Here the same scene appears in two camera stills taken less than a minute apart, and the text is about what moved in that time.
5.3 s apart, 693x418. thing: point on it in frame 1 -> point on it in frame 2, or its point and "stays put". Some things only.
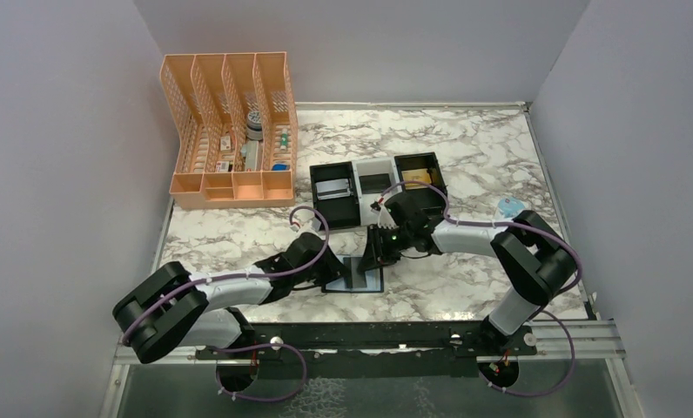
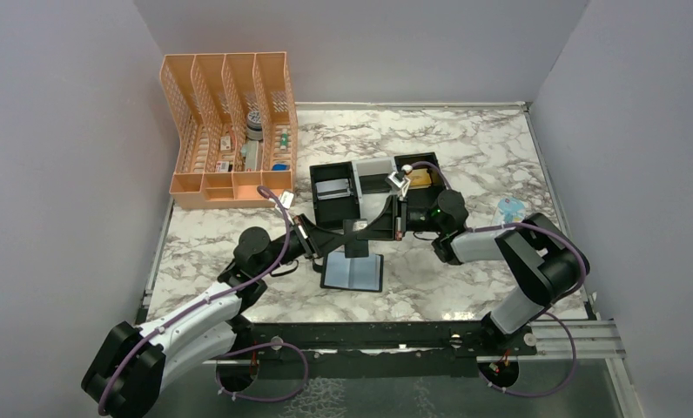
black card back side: (353, 278) -> (356, 247)
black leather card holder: (355, 280) stays put
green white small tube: (284, 139) stays put
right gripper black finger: (373, 256) -> (383, 226)
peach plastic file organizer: (238, 129) stays put
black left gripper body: (323, 271) -> (299, 243)
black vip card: (374, 184) stays put
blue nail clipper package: (509, 206) stays put
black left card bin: (341, 212) stays put
